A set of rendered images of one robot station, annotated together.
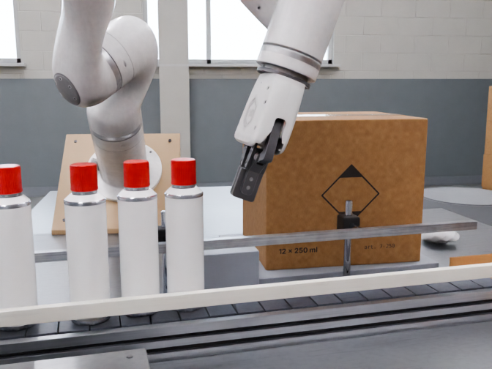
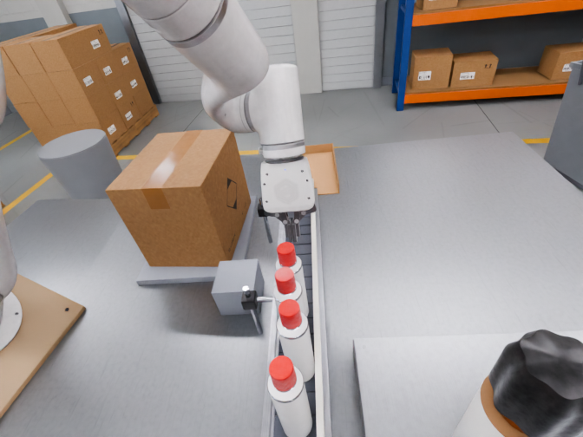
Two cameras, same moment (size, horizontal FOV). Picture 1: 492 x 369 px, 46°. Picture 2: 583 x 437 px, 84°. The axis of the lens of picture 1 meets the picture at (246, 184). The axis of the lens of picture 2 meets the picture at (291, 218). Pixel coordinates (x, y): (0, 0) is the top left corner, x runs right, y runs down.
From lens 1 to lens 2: 81 cm
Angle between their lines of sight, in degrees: 66
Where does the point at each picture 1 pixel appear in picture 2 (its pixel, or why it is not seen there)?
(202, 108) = not seen: outside the picture
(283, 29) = (295, 129)
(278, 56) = (299, 148)
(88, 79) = (11, 270)
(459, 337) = (330, 218)
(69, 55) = not seen: outside the picture
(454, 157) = not seen: outside the picture
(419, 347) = (336, 233)
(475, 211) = (94, 150)
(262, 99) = (301, 179)
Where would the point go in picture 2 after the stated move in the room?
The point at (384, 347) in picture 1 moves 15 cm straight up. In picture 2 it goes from (333, 244) to (330, 204)
